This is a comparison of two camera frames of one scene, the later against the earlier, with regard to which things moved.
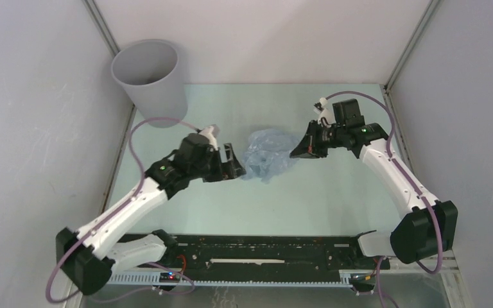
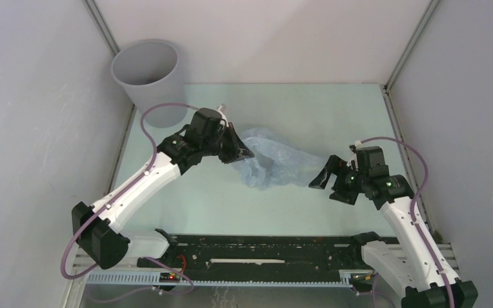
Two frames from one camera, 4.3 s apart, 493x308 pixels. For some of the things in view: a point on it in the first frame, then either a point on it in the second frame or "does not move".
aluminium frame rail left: x=114 y=51 does not move
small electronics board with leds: x=169 y=277 does not move
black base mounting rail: x=212 y=258 does not move
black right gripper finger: x=310 y=147 -> x=334 y=165
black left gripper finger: x=232 y=168 -> x=235 y=147
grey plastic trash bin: x=149 y=74 does not move
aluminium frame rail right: x=388 y=84 does not move
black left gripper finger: x=216 y=178 -> x=234 y=159
